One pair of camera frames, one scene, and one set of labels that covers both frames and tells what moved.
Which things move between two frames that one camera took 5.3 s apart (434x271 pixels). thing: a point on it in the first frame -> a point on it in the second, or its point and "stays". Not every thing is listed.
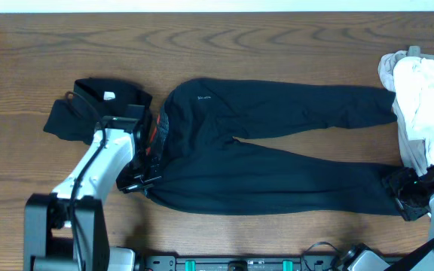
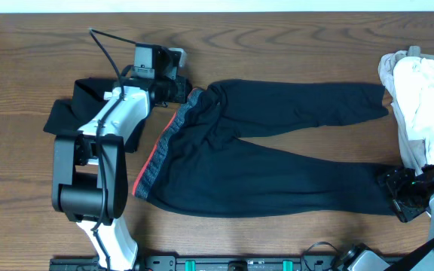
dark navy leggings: (203, 165) stays
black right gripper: (398, 180) stays
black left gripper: (142, 175) -> (181, 90)
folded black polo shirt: (75, 118) stays
